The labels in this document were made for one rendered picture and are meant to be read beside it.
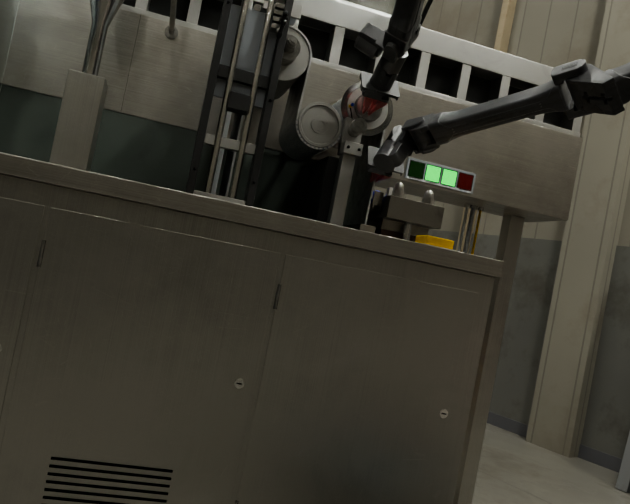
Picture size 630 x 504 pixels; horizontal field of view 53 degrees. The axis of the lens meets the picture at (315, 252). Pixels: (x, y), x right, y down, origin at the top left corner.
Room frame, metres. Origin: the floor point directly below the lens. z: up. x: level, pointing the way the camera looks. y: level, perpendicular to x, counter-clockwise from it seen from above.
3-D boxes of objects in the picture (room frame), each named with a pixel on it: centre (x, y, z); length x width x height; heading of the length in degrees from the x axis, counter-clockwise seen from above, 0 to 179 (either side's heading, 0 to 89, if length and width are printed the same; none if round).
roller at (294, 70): (1.78, 0.21, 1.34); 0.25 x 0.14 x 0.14; 14
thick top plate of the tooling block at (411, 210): (1.91, -0.20, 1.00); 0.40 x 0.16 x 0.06; 14
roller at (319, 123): (1.80, 0.08, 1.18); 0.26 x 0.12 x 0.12; 14
